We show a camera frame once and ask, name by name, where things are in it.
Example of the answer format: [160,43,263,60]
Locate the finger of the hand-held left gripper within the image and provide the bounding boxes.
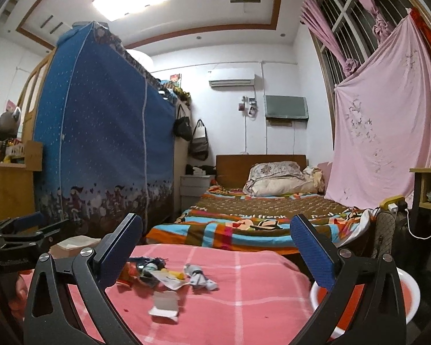
[0,219,73,251]
[0,211,46,236]

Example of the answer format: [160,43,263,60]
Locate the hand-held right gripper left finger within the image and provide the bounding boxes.
[23,213,144,345]

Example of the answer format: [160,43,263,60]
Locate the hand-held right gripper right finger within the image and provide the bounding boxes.
[289,214,406,345]

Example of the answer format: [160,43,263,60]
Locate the orange snack wrapper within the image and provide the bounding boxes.
[117,263,141,288]

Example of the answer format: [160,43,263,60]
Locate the blue foil wrapper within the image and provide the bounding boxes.
[129,256,169,271]

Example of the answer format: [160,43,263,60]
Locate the white printed packet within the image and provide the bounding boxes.
[149,271,187,290]

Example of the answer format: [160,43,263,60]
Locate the small white paper box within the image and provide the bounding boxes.
[149,290,180,322]

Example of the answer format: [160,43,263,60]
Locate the grey wrapper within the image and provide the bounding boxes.
[184,264,218,291]

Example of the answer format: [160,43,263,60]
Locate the white and red basin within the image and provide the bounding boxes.
[310,268,422,335]

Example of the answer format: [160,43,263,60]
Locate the cardboard box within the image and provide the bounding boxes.
[57,235,102,259]

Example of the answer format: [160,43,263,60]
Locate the wooden cabinet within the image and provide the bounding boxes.
[0,140,44,223]

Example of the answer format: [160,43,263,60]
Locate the cream bedding bundle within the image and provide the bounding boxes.
[302,165,326,193]

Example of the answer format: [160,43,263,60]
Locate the checked pattern handbag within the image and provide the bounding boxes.
[375,210,399,256]

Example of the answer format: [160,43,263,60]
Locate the bed with colourful blanket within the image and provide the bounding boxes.
[145,183,376,256]

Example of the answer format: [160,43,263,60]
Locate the pink checked cloth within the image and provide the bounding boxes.
[20,244,331,345]

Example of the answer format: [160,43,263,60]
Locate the floral pillow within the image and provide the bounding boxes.
[243,162,309,196]

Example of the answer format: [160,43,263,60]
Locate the yellow power strip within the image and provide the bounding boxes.
[379,196,406,212]

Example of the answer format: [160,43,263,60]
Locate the white nightstand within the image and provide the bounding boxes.
[180,174,216,209]

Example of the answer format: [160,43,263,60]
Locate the grey stuffed toy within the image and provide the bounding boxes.
[0,106,24,141]

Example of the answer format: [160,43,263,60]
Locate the blue fabric wardrobe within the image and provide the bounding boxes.
[32,22,176,238]

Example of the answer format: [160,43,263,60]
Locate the black items on nightstand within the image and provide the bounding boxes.
[186,164,216,177]

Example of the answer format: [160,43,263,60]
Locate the wooden bed headboard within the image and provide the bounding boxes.
[215,154,307,187]

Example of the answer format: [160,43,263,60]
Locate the wooden desk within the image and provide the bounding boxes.
[409,167,431,211]

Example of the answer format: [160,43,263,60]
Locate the grey tote bag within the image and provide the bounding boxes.
[188,119,209,161]

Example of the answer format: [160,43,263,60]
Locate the black handbag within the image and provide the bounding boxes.
[174,104,194,141]

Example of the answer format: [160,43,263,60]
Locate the hanging pink sheet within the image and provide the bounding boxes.
[325,16,431,211]

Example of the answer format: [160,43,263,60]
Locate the white round lampshade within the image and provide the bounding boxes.
[126,48,153,74]

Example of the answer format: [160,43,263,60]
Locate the white air conditioner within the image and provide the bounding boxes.
[208,74,255,87]

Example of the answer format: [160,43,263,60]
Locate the barred window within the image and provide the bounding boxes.
[311,0,431,116]

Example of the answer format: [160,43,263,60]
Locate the white charger cable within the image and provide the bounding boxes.
[405,208,431,240]

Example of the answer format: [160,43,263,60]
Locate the wooden bunk frame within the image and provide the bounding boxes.
[16,48,56,141]

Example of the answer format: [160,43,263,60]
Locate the cloth covered wall television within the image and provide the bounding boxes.
[265,95,309,121]

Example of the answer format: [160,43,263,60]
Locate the wall socket cluster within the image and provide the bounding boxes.
[237,95,259,117]

